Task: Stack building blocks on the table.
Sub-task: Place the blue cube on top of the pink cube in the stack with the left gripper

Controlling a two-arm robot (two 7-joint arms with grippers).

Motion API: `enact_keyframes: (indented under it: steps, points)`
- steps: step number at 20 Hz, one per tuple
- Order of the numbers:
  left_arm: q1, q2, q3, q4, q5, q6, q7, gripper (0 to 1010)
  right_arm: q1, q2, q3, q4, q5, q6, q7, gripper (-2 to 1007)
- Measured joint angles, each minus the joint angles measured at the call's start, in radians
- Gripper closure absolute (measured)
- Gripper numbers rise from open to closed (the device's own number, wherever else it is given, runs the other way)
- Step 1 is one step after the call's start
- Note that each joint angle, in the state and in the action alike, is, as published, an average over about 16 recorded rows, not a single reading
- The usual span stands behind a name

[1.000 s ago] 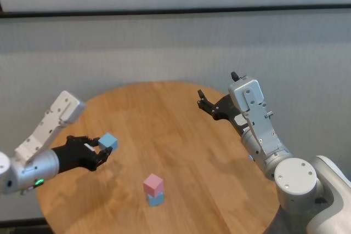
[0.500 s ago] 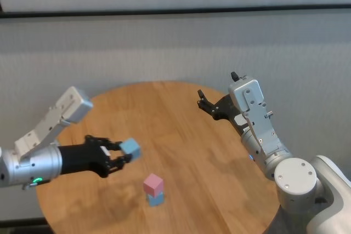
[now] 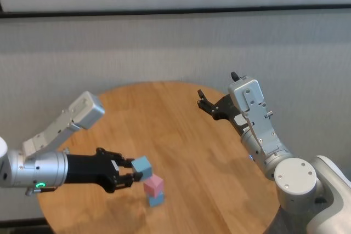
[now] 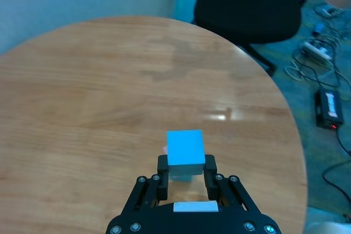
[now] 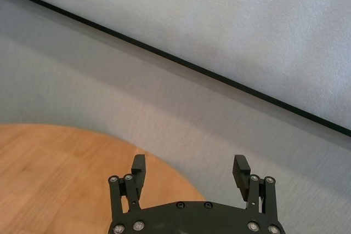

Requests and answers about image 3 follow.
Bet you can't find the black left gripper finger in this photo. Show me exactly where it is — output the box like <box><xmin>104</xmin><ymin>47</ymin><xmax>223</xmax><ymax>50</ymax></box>
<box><xmin>95</xmin><ymin>147</ymin><xmax>135</xmax><ymax>169</ymax></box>
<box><xmin>115</xmin><ymin>172</ymin><xmax>144</xmax><ymax>191</ymax></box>

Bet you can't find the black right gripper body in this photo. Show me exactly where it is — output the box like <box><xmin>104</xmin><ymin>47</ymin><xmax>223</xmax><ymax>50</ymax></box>
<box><xmin>212</xmin><ymin>93</ymin><xmax>252</xmax><ymax>136</ymax></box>

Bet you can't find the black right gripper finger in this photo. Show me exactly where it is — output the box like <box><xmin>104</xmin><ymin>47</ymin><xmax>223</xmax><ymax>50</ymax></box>
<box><xmin>230</xmin><ymin>71</ymin><xmax>244</xmax><ymax>83</ymax></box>
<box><xmin>196</xmin><ymin>89</ymin><xmax>220</xmax><ymax>121</ymax></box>

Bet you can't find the pink wooden cube block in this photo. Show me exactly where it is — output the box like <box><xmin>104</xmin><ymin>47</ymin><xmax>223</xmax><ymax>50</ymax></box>
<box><xmin>143</xmin><ymin>174</ymin><xmax>165</xmax><ymax>198</ymax></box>

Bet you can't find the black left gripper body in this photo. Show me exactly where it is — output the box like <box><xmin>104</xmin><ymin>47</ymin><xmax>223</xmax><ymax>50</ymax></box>
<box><xmin>65</xmin><ymin>153</ymin><xmax>121</xmax><ymax>193</ymax></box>

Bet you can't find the blue wooden cube block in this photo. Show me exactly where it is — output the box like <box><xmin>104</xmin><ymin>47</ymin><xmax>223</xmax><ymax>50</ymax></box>
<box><xmin>149</xmin><ymin>191</ymin><xmax>166</xmax><ymax>207</ymax></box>
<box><xmin>131</xmin><ymin>156</ymin><xmax>153</xmax><ymax>182</ymax></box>

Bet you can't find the black wall rail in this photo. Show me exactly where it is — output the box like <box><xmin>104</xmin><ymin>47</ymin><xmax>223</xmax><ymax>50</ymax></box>
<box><xmin>0</xmin><ymin>3</ymin><xmax>351</xmax><ymax>20</ymax></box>

